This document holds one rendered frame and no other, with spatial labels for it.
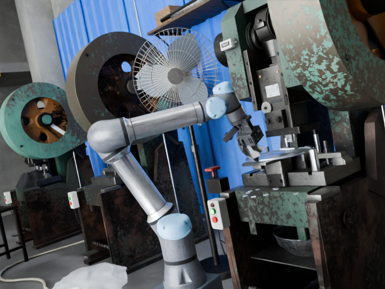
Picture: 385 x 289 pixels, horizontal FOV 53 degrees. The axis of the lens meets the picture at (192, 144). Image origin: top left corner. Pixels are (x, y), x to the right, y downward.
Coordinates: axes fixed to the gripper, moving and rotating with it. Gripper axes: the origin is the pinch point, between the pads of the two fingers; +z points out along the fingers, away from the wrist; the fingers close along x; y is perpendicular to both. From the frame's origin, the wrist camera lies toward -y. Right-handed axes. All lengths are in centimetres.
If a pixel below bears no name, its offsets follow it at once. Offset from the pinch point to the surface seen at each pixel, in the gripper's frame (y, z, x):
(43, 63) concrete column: -490, -90, 183
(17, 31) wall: -654, -168, 255
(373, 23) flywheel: 42, -25, 52
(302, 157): 8.3, 13.3, 18.4
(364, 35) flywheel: 41, -25, 41
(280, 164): 5.1, 8.2, 6.7
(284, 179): 5.6, 14.3, 4.2
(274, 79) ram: 3.4, -20.6, 30.5
